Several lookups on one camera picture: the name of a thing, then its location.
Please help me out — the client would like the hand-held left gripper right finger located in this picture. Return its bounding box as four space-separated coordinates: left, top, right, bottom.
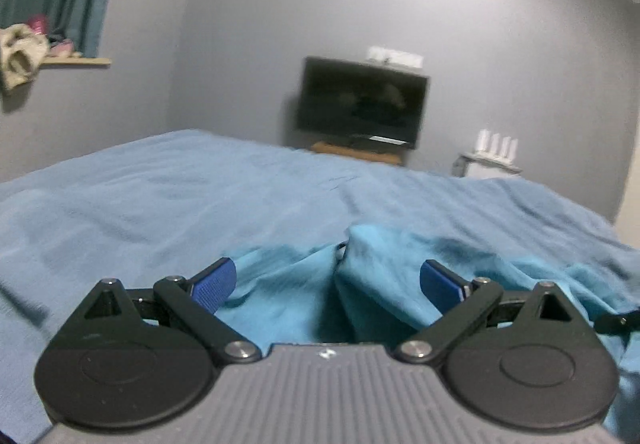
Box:
392 260 590 367

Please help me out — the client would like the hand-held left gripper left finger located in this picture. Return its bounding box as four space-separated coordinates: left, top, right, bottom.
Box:
60 258 262 367

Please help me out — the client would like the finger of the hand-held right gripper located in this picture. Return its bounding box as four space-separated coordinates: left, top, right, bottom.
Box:
594 307 640 333

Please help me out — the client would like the teal zip-up jacket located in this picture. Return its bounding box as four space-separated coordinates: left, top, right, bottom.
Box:
216 224 640 444

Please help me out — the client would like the blue bed sheet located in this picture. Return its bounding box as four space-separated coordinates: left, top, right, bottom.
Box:
0 129 640 444

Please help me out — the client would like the white box appliance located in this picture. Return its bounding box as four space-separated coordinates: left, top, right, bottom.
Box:
452 151 524 180

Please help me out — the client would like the white router with antennas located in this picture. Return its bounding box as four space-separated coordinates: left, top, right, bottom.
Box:
475 129 519 161

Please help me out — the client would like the wooden monitor stand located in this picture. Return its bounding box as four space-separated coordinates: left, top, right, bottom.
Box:
310 140 405 167

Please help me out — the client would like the black computer monitor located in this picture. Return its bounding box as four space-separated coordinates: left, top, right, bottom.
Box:
294 56 431 151

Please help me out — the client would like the wooden window sill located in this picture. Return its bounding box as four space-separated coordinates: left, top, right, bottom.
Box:
37 54 112 69

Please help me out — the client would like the pink cloth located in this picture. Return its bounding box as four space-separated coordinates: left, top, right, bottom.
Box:
47 38 84 59

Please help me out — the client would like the beige fleece garment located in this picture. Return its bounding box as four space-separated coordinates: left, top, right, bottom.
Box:
0 23 50 95

